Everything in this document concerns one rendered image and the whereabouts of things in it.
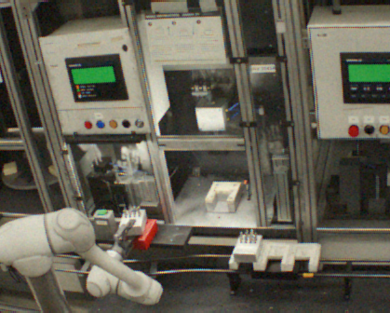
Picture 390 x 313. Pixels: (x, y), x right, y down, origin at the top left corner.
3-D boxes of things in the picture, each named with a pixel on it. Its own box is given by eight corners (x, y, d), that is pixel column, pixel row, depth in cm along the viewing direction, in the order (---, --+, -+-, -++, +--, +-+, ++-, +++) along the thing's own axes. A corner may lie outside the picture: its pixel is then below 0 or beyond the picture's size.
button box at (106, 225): (99, 238, 275) (92, 216, 269) (105, 227, 281) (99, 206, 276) (114, 238, 272) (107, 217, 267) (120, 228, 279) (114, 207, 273)
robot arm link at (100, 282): (96, 271, 245) (126, 282, 243) (81, 295, 232) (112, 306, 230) (97, 252, 239) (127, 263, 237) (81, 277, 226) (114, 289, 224)
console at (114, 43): (60, 138, 265) (34, 40, 244) (87, 109, 289) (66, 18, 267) (147, 137, 252) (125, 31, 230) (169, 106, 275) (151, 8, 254)
